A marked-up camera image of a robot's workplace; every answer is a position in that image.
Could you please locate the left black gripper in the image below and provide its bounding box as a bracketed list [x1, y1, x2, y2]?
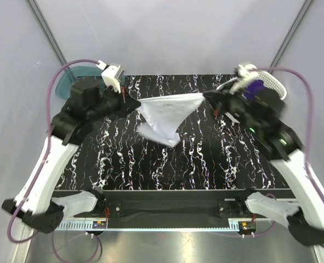
[86, 81, 141, 122]

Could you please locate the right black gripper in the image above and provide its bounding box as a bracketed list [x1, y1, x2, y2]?
[204, 78, 262, 134]

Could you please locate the white towel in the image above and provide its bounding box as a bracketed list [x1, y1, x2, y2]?
[137, 93, 205, 147]

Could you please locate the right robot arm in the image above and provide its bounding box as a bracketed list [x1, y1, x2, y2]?
[203, 88, 324, 247]

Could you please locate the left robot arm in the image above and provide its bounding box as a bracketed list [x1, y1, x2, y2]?
[2, 77, 141, 233]

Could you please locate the purple towel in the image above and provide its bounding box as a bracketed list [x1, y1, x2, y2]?
[243, 79, 266, 101]

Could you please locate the white plastic basket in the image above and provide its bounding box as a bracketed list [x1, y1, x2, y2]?
[219, 70, 287, 124]

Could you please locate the teal plastic basin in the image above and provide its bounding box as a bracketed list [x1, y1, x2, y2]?
[55, 66, 106, 100]

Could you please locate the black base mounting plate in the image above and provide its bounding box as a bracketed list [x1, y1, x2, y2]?
[52, 189, 288, 230]

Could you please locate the left small circuit board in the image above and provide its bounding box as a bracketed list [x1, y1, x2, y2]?
[92, 220, 107, 229]

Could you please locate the small circuit board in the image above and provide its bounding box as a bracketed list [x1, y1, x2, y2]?
[239, 221, 257, 232]
[92, 220, 107, 229]

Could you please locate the right small circuit board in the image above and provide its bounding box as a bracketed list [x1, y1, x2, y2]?
[239, 221, 257, 232]

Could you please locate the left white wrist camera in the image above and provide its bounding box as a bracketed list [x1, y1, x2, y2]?
[96, 60, 124, 94]

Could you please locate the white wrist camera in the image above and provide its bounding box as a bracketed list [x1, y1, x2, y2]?
[96, 60, 124, 94]
[230, 64, 258, 94]

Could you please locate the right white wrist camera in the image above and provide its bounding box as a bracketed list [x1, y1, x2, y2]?
[230, 64, 258, 94]

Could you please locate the white slotted cable duct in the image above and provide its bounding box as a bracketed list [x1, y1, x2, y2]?
[56, 218, 239, 232]

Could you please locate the right aluminium frame post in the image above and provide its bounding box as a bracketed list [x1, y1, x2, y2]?
[270, 0, 315, 67]

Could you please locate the aluminium frame post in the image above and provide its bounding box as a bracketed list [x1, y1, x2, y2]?
[270, 0, 315, 67]
[25, 0, 67, 66]

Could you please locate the left aluminium frame post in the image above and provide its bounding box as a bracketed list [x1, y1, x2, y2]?
[25, 0, 67, 66]

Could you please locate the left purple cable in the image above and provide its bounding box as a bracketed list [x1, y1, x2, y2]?
[7, 59, 105, 263]

